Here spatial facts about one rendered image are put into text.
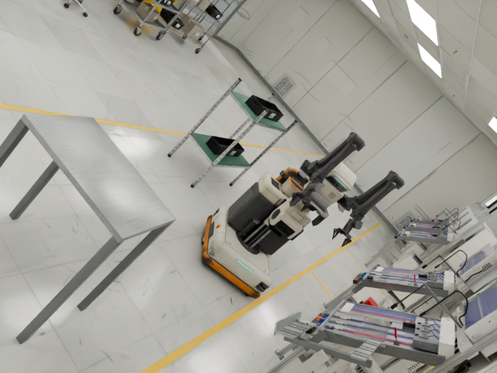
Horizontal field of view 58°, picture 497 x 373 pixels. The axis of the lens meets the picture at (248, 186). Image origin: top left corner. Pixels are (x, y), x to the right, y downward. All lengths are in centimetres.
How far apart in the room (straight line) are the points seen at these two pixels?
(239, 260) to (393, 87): 866
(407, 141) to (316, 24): 387
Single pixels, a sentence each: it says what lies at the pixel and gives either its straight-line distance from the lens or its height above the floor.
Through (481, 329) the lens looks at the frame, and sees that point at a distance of 274.
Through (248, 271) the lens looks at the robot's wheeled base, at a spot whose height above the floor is 23.
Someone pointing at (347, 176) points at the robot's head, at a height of 135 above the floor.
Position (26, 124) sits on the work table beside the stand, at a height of 77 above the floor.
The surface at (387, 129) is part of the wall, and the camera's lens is 1160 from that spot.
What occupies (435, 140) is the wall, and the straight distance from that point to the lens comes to 1149.
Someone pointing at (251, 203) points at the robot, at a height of 57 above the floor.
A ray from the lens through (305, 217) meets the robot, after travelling 357.
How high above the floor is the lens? 188
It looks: 19 degrees down
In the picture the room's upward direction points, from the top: 46 degrees clockwise
